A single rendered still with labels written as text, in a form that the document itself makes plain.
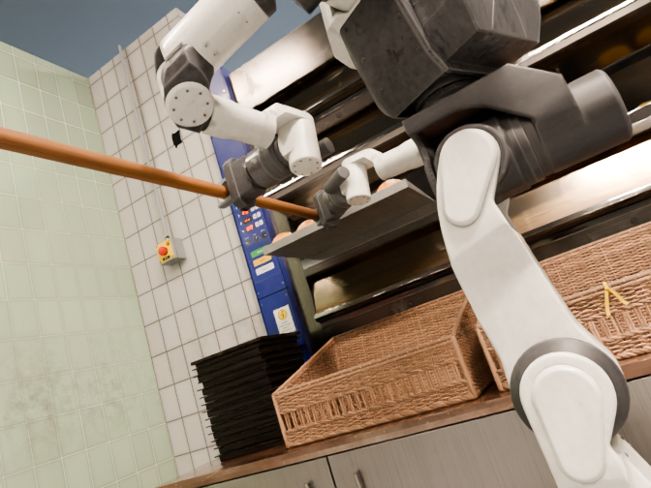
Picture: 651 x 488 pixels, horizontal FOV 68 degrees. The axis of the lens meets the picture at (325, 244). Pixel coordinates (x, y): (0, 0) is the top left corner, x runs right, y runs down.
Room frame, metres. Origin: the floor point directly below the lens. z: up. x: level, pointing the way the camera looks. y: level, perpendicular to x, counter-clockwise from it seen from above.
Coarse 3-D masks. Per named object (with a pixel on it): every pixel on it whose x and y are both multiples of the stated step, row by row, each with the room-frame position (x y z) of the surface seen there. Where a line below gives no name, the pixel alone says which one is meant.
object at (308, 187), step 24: (648, 0) 1.20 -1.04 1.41; (600, 24) 1.25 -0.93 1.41; (624, 24) 1.26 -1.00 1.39; (648, 24) 1.28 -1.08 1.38; (552, 48) 1.30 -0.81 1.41; (576, 48) 1.31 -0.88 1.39; (600, 48) 1.34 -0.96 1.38; (624, 48) 1.36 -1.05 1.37; (552, 72) 1.39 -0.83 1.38; (576, 72) 1.42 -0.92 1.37; (384, 144) 1.55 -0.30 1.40; (336, 168) 1.62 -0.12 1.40; (288, 192) 1.70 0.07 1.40; (312, 192) 1.73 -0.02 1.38; (288, 216) 1.87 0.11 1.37
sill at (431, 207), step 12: (636, 108) 1.38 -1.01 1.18; (648, 108) 1.37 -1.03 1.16; (636, 120) 1.38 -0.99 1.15; (432, 204) 1.65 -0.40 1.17; (408, 216) 1.69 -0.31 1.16; (420, 216) 1.67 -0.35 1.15; (384, 228) 1.73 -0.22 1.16; (396, 228) 1.71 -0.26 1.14; (348, 240) 1.79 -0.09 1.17; (360, 240) 1.77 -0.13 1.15; (324, 252) 1.84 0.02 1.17; (336, 252) 1.82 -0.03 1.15; (312, 264) 1.86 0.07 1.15
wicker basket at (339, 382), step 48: (336, 336) 1.82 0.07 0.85; (384, 336) 1.74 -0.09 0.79; (432, 336) 1.65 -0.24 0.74; (288, 384) 1.48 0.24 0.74; (336, 384) 1.33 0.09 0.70; (384, 384) 1.28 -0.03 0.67; (432, 384) 1.23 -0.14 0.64; (480, 384) 1.27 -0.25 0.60; (288, 432) 1.40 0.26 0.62; (336, 432) 1.34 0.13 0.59
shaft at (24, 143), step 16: (0, 128) 0.57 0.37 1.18; (0, 144) 0.57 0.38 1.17; (16, 144) 0.59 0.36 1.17; (32, 144) 0.61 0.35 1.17; (48, 144) 0.63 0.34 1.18; (64, 144) 0.65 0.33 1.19; (64, 160) 0.66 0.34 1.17; (80, 160) 0.68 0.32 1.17; (96, 160) 0.70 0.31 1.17; (112, 160) 0.73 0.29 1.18; (128, 176) 0.77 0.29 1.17; (144, 176) 0.80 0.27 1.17; (160, 176) 0.83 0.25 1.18; (176, 176) 0.86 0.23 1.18; (192, 192) 0.93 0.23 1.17; (208, 192) 0.96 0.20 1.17; (224, 192) 1.00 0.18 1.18; (272, 208) 1.18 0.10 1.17; (288, 208) 1.24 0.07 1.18; (304, 208) 1.32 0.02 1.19
